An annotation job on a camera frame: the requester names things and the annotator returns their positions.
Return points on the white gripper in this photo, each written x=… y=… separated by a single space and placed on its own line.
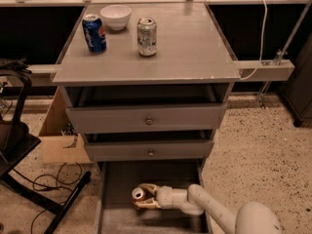
x=165 y=197

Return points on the orange coke can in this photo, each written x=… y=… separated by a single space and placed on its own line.
x=138 y=195

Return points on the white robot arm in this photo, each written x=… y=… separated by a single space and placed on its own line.
x=252 y=218

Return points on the grey bottom drawer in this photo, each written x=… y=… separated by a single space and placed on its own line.
x=116 y=213

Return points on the grey drawer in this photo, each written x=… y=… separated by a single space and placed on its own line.
x=149 y=150
x=116 y=213
x=148 y=118

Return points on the grey middle drawer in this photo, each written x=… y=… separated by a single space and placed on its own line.
x=149 y=150

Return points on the grey top drawer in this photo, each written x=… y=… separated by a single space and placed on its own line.
x=148 y=118

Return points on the grey drawer cabinet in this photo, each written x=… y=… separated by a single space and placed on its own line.
x=191 y=66

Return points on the silver green soda can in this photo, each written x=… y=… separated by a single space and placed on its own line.
x=147 y=36

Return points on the blue pepsi can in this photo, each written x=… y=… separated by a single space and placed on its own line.
x=94 y=33

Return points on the cardboard box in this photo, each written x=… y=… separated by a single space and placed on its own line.
x=58 y=144

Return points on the white bowl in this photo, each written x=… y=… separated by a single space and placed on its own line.
x=116 y=17

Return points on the grey horizontal rail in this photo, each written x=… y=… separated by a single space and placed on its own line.
x=256 y=70

